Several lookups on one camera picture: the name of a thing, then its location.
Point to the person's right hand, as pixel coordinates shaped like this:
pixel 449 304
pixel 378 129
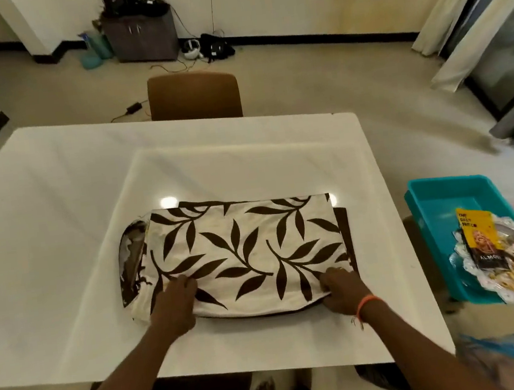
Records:
pixel 346 292

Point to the person's left hand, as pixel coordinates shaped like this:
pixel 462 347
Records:
pixel 173 306

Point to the person's left fingers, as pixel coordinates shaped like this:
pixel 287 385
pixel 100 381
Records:
pixel 183 285

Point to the person's right fingers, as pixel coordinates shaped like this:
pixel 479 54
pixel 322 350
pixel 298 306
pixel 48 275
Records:
pixel 333 278

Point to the leaf print cushion cover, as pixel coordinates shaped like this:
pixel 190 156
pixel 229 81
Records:
pixel 249 249

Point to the person's left forearm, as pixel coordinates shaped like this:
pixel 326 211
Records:
pixel 135 382

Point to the person's right forearm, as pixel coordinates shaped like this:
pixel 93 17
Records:
pixel 418 354

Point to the orange wrist band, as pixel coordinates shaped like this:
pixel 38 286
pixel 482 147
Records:
pixel 366 302

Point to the teal plastic tray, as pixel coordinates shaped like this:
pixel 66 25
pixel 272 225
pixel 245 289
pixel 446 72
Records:
pixel 434 209

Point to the yellow and black snack packet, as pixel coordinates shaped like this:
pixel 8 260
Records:
pixel 480 236

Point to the black power adapter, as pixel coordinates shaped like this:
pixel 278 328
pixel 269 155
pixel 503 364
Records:
pixel 134 108

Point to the brown chair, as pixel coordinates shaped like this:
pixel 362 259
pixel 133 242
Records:
pixel 194 97

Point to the white headset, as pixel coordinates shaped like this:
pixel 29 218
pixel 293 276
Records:
pixel 192 49

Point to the black bag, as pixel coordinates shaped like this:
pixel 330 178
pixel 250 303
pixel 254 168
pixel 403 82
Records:
pixel 216 48

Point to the teal bottle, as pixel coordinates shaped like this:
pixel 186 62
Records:
pixel 95 51

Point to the dark brown cabinet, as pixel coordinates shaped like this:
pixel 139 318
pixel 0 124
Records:
pixel 142 38

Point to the dark framed glass door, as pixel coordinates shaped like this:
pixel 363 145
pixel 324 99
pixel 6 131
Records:
pixel 507 57

